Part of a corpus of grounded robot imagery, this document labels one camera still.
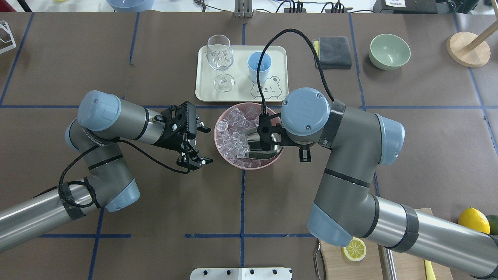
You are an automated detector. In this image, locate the stainless steel scoop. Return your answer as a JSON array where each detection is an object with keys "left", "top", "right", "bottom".
[{"left": 240, "top": 128, "right": 283, "bottom": 160}]

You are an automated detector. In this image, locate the clear wine glass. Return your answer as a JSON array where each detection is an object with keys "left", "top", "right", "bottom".
[{"left": 207, "top": 34, "right": 235, "bottom": 92}]

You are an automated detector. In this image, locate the yellow plastic knife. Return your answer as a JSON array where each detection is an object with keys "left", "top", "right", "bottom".
[{"left": 424, "top": 259, "right": 436, "bottom": 280}]

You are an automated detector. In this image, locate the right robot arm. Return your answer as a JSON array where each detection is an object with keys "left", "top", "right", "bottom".
[{"left": 257, "top": 87, "right": 498, "bottom": 280}]

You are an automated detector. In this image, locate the aluminium frame post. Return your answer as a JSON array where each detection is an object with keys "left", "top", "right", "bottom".
[{"left": 234, "top": 0, "right": 254, "bottom": 18}]

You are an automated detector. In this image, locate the pink plastic bowl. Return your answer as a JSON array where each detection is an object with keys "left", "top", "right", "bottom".
[{"left": 214, "top": 102, "right": 283, "bottom": 170}]

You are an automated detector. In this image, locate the wooden cutting board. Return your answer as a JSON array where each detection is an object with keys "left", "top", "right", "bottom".
[{"left": 317, "top": 208, "right": 454, "bottom": 280}]

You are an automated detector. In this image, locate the grey folded cloth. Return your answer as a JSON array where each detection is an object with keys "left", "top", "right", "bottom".
[{"left": 313, "top": 37, "right": 352, "bottom": 70}]

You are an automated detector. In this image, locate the white wire rack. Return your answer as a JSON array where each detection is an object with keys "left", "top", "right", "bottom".
[{"left": 0, "top": 21, "right": 17, "bottom": 54}]

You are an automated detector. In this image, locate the green lime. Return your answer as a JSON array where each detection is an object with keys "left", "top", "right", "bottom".
[{"left": 486, "top": 215, "right": 498, "bottom": 236}]

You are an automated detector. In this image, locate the green ceramic bowl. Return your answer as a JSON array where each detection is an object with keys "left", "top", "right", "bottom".
[{"left": 369, "top": 34, "right": 411, "bottom": 70}]

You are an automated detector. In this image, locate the wooden stand with pegs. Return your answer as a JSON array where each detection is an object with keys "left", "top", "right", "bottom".
[{"left": 446, "top": 0, "right": 497, "bottom": 68}]

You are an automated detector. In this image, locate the whole yellow lemon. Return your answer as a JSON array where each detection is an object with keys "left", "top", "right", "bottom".
[{"left": 458, "top": 207, "right": 491, "bottom": 234}]

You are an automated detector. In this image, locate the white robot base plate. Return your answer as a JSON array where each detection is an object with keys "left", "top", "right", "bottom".
[{"left": 190, "top": 267, "right": 293, "bottom": 280}]

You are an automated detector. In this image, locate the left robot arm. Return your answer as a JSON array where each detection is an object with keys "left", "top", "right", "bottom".
[{"left": 0, "top": 90, "right": 212, "bottom": 252}]

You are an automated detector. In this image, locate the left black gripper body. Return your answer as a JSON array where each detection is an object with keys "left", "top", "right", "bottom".
[{"left": 152, "top": 101, "right": 197, "bottom": 152}]

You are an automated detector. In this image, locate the half lemon slice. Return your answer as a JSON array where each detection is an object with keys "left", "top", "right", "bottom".
[{"left": 342, "top": 237, "right": 367, "bottom": 262}]

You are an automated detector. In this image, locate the steel cylindrical rod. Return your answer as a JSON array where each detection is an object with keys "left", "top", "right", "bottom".
[{"left": 379, "top": 246, "right": 398, "bottom": 280}]

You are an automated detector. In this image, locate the clear ice cubes pile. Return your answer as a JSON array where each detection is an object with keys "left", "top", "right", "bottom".
[{"left": 214, "top": 104, "right": 262, "bottom": 168}]

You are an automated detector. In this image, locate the light blue plastic cup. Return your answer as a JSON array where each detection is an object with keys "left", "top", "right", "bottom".
[{"left": 247, "top": 51, "right": 272, "bottom": 84}]

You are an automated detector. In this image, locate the cream bear tray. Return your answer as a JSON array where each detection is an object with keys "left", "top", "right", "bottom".
[{"left": 195, "top": 45, "right": 289, "bottom": 102}]

